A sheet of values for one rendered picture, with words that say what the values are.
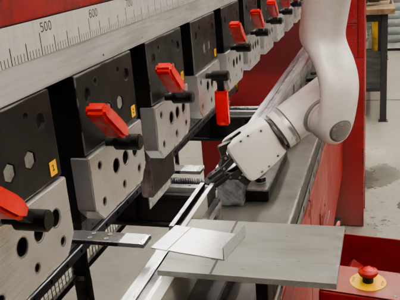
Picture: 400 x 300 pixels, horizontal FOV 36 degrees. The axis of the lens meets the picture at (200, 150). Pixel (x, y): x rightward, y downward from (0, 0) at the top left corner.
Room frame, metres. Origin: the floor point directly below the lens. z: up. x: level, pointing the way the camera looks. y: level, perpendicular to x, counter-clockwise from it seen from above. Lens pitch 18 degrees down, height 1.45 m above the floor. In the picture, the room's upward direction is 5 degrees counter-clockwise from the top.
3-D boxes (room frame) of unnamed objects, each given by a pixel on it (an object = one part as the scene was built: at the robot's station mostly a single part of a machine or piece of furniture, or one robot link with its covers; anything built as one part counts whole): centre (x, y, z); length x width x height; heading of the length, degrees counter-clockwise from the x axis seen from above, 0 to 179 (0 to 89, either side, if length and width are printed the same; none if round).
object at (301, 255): (0.86, -0.07, 1.00); 0.26 x 0.18 x 0.01; 72
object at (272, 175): (1.46, -0.17, 0.89); 0.30 x 0.05 x 0.03; 162
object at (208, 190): (1.05, 0.02, 0.99); 0.20 x 0.03 x 0.03; 162
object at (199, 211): (1.02, 0.02, 0.99); 0.14 x 0.01 x 0.03; 162
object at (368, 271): (1.08, -0.32, 0.79); 0.04 x 0.04 x 0.04
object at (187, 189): (1.59, 0.25, 0.81); 0.64 x 0.08 x 0.14; 72
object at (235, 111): (2.30, 0.02, 0.81); 0.64 x 0.08 x 0.14; 72
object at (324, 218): (1.83, -0.39, 0.59); 0.15 x 0.02 x 0.07; 162
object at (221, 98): (1.03, -0.04, 1.20); 0.04 x 0.02 x 0.10; 72
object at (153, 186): (0.90, 0.07, 1.13); 0.10 x 0.02 x 0.10; 162
